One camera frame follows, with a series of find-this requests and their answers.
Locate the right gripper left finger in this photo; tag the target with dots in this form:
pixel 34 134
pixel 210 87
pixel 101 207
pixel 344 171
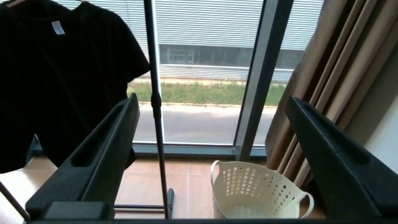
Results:
pixel 105 169

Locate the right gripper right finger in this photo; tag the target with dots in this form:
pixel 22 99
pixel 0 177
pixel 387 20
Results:
pixel 342 186

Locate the black garment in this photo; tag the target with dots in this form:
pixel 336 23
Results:
pixel 62 77

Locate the black clothes rack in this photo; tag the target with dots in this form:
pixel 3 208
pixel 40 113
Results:
pixel 157 109

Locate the white laundry basket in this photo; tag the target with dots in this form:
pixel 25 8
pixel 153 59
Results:
pixel 248 186

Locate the brown curtain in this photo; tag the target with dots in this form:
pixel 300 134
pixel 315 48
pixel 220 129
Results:
pixel 326 77

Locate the window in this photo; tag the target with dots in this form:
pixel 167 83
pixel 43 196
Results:
pixel 202 31

